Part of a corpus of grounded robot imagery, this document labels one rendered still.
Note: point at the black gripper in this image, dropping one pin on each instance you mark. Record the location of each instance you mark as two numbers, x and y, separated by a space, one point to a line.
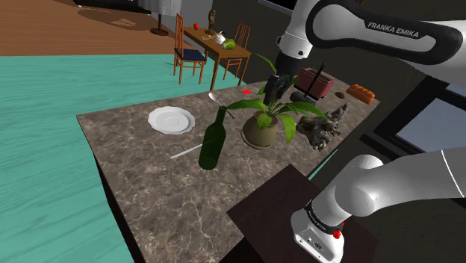
287 65

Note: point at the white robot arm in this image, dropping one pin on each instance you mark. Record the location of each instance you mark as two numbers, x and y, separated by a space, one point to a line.
378 182

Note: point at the red toaster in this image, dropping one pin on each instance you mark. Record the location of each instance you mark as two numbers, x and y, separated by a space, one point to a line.
316 84

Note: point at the black rod with grey base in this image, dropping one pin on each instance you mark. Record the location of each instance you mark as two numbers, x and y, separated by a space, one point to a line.
301 98

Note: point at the small flat red thing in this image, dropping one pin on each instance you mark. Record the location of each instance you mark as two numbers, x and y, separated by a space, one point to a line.
246 91

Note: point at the small brown round thing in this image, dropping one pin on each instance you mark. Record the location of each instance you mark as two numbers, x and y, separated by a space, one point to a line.
339 95

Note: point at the grey rough rock figure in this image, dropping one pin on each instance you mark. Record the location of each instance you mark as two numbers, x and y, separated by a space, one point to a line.
320 127

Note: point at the green plant in olive pot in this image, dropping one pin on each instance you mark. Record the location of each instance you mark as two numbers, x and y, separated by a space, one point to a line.
259 134

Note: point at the wooden dining table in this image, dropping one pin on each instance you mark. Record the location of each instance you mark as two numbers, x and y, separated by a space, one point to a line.
215 45

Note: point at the orange bread loaf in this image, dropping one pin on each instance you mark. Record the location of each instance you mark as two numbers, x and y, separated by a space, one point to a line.
361 93

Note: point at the silver spoon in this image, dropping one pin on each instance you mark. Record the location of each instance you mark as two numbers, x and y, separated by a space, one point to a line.
213 97

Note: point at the wooden chair with blue seat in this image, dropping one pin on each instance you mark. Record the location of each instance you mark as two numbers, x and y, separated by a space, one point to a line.
187 54

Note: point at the green glass bottle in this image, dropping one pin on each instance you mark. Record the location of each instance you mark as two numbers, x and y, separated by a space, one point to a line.
213 144

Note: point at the white plate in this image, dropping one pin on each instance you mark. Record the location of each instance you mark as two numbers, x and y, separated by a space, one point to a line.
171 119

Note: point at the white knife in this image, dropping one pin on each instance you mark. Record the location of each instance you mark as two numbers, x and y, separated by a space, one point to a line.
185 151

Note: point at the floor lamp with white shade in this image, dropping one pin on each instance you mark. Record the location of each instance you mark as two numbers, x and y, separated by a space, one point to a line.
160 14

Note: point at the dark robot stand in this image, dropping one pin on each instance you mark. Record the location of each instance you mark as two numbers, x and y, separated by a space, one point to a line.
269 215

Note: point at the dark framed window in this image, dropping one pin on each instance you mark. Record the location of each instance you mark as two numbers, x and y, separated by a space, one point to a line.
433 124

